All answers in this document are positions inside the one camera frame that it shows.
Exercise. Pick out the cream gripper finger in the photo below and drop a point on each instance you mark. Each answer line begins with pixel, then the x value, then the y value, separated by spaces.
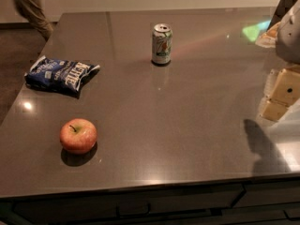
pixel 281 91
pixel 268 39

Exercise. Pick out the red yellow apple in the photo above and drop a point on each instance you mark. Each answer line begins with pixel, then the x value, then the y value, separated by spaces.
pixel 78 136

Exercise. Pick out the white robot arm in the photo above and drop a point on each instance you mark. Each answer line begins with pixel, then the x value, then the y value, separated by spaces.
pixel 288 39

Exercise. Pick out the green white 7up can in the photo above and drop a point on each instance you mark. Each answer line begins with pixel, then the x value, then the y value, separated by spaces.
pixel 162 37

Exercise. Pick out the dark box at corner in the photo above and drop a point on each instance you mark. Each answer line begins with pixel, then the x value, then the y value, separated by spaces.
pixel 282 8

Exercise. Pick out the blue kettle chips bag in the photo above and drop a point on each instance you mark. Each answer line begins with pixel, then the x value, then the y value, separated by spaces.
pixel 61 76

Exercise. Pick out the person leg khaki trousers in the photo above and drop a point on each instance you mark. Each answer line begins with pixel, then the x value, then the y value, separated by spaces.
pixel 33 12

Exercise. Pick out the dark cabinet drawer handle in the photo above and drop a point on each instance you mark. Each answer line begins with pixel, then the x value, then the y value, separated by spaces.
pixel 132 210

